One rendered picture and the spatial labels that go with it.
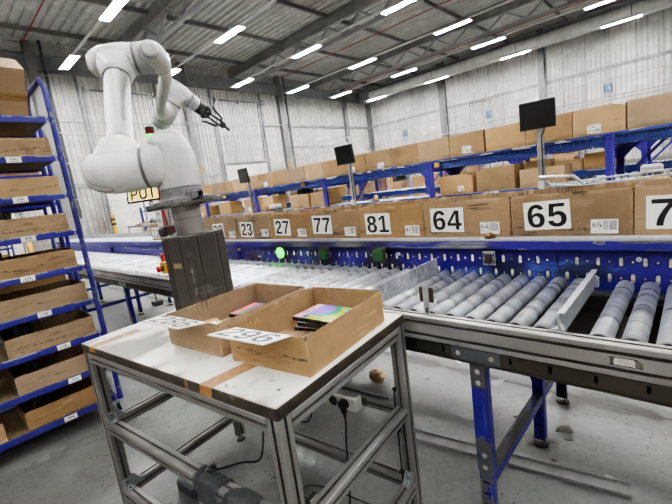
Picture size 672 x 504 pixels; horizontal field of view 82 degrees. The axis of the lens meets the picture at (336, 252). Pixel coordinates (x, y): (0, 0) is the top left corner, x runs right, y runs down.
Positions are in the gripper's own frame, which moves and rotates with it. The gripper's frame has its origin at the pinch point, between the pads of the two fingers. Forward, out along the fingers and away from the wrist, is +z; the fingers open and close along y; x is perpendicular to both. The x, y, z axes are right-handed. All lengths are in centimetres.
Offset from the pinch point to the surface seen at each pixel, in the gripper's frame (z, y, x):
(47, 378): -19, -152, -85
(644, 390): 38, 51, -233
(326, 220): 55, 5, -76
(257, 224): 50, -38, -23
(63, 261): -39, -105, -48
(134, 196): -19, -73, 0
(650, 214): 67, 95, -190
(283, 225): 53, -21, -46
